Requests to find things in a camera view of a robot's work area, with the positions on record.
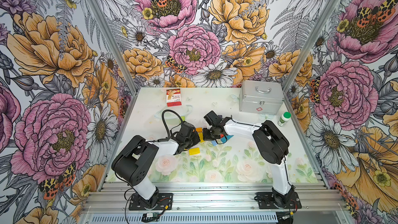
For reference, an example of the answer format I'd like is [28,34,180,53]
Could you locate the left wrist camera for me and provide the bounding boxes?
[178,121,196,137]

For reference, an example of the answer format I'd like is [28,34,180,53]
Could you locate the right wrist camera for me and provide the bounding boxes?
[204,111,222,127]

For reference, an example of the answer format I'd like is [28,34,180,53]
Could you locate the red white cardboard box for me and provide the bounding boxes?
[166,89,182,107]

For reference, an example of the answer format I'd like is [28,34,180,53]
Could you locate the small circuit board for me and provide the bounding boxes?
[141,213,161,223]

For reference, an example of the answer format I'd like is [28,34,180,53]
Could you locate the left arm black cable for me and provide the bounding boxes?
[161,109,184,139]

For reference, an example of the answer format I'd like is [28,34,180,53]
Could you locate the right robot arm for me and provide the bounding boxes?
[202,117,295,208]

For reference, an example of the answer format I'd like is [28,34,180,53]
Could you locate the white bottle green cap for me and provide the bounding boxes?
[278,112,291,127]

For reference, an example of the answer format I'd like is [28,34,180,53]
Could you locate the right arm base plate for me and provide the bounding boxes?
[254,192,302,211]

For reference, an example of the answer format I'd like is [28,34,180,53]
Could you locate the silver metal case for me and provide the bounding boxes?
[239,80,284,115]

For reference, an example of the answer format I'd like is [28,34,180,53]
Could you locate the yellow block crosswise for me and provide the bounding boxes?
[189,147,201,156]

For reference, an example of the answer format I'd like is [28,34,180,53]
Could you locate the short yellow block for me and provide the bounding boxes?
[199,133,204,143]

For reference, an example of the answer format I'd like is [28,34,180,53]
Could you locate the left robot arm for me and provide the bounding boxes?
[112,128,200,210]

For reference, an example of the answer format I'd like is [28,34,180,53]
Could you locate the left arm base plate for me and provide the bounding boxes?
[128,192,174,211]

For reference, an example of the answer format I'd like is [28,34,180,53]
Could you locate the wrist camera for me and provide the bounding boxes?
[178,121,196,137]
[204,111,222,127]

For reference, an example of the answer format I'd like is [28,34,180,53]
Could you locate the clear glass bowl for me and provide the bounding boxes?
[154,105,193,120]

